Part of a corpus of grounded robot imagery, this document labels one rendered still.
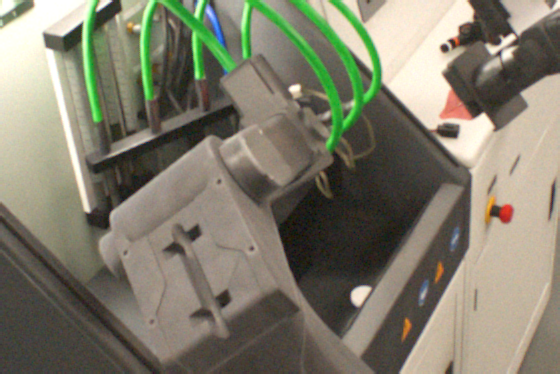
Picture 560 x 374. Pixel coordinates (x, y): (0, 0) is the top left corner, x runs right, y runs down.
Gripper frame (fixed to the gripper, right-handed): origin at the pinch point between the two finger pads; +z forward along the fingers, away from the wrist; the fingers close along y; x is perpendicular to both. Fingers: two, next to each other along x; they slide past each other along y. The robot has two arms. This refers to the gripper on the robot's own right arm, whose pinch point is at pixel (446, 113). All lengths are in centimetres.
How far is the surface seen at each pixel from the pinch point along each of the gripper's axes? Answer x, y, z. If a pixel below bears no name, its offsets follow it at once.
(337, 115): 7.2, 8.1, 9.5
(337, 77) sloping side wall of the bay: -12.8, 13.9, 28.3
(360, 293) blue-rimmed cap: 2.8, -16.1, 35.8
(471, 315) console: -24, -35, 50
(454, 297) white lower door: -15, -27, 39
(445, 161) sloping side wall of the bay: -18.2, -7.1, 25.1
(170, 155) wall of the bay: 1, 21, 63
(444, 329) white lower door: -10, -31, 41
